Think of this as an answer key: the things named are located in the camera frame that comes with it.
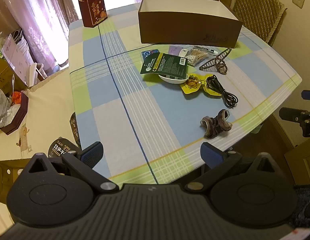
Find brown hair claw clip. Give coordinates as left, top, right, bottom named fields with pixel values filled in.
left=198, top=48, right=232, bottom=75

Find pink sheer curtain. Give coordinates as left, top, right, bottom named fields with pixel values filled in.
left=0, top=0, right=170, bottom=68

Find red gift box gold print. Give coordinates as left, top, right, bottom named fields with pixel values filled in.
left=78, top=0, right=108, bottom=27

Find white stool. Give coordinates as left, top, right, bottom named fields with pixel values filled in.
left=27, top=62, right=48, bottom=86

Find purple paper bag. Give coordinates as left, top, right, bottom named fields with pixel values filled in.
left=1, top=33, right=36, bottom=85

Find small brown sandals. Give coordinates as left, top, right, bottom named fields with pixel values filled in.
left=200, top=109, right=233, bottom=139

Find yellow snack packet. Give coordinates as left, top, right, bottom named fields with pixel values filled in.
left=180, top=73, right=203, bottom=94

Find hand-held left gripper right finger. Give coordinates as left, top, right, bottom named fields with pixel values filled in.
left=184, top=142, right=281, bottom=195

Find black cable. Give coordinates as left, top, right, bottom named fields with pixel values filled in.
left=206, top=74, right=239, bottom=109

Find dark tube white cap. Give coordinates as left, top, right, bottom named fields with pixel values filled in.
left=195, top=45, right=218, bottom=55

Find clear plastic bag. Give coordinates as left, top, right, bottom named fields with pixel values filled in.
left=0, top=85, right=13, bottom=128

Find octagonal brown box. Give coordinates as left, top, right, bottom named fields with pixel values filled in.
left=0, top=92, right=29, bottom=136

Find wooden cabinet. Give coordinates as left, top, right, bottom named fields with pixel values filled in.
left=284, top=137, right=310, bottom=186

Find large brown cardboard box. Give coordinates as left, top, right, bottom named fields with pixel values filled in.
left=138, top=0, right=243, bottom=49

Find blue packet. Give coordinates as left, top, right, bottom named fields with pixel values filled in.
left=142, top=50, right=159, bottom=61

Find dark green sachet packet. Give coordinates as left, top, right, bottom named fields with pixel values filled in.
left=140, top=52, right=189, bottom=79

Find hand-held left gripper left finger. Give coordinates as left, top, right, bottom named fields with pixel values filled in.
left=25, top=141, right=119, bottom=195

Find open cardboard box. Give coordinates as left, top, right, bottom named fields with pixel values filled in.
left=0, top=158, right=33, bottom=202

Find white shallow dish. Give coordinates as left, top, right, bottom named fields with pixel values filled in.
left=158, top=73, right=189, bottom=84

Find bag of cotton swabs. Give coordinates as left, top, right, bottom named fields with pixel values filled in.
left=186, top=46, right=211, bottom=67

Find round black packet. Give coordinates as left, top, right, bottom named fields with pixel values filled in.
left=47, top=137, right=78, bottom=159

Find quilted tan chair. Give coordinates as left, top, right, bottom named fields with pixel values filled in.
left=232, top=0, right=288, bottom=47

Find cream printed cloth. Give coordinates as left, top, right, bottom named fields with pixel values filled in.
left=0, top=65, right=79, bottom=220

